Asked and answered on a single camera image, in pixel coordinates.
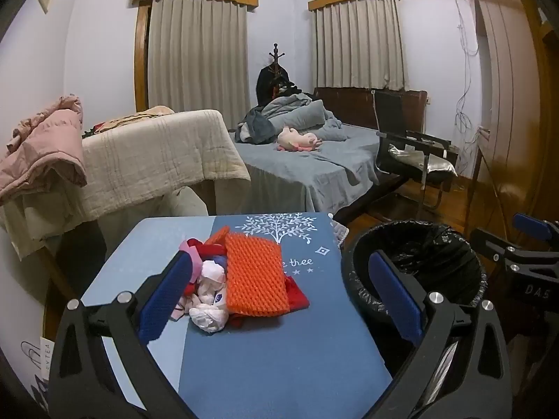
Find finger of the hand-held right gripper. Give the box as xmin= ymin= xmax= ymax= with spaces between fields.
xmin=512 ymin=212 xmax=559 ymax=240
xmin=471 ymin=227 xmax=525 ymax=265

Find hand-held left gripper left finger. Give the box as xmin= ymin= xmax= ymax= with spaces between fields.
xmin=47 ymin=251 xmax=202 ymax=419

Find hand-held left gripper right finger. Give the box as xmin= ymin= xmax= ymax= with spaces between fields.
xmin=368 ymin=250 xmax=513 ymax=419

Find white tissue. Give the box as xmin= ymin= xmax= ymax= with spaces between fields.
xmin=198 ymin=259 xmax=228 ymax=291
xmin=188 ymin=290 xmax=231 ymax=336

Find trash bin with black bag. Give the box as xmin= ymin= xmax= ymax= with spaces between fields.
xmin=341 ymin=220 xmax=487 ymax=374

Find orange foam net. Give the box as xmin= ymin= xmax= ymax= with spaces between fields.
xmin=205 ymin=226 xmax=291 ymax=317

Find pink sock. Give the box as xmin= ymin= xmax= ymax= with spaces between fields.
xmin=178 ymin=238 xmax=204 ymax=282

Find silver cushion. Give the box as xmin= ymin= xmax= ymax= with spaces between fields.
xmin=386 ymin=143 xmax=458 ymax=179

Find blue tree print table cover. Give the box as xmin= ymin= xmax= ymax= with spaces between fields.
xmin=81 ymin=212 xmax=394 ymax=419

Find white paper bag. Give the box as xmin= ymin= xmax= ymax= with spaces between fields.
xmin=20 ymin=336 xmax=55 ymax=404

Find beige quilt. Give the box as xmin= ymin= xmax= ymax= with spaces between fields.
xmin=4 ymin=109 xmax=252 ymax=258

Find bed with grey sheet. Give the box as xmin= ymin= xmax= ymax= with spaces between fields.
xmin=236 ymin=87 xmax=429 ymax=225

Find white printed cloth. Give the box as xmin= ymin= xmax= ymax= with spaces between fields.
xmin=2 ymin=192 xmax=57 ymax=260

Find black chair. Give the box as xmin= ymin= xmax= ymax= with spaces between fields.
xmin=373 ymin=89 xmax=459 ymax=214

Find pile of folded clothes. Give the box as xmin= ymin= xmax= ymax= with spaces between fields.
xmin=83 ymin=105 xmax=175 ymax=138

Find pink plush toy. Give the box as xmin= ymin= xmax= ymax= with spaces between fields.
xmin=277 ymin=126 xmax=324 ymax=153

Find pink jacket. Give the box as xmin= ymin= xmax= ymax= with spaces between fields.
xmin=0 ymin=95 xmax=88 ymax=205

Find grey duvet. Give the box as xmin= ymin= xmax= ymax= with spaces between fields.
xmin=236 ymin=95 xmax=350 ymax=145

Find narrow beige curtain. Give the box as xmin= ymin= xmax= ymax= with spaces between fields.
xmin=315 ymin=0 xmax=405 ymax=90

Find wide beige curtain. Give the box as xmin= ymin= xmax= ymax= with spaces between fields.
xmin=148 ymin=0 xmax=251 ymax=116

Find wooden coat rack with clothes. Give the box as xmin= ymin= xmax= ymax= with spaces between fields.
xmin=255 ymin=44 xmax=298 ymax=110

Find hanging wall cables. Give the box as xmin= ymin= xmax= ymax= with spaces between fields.
xmin=452 ymin=0 xmax=486 ymax=146

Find wooden window frame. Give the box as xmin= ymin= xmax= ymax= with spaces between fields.
xmin=133 ymin=2 xmax=152 ymax=113

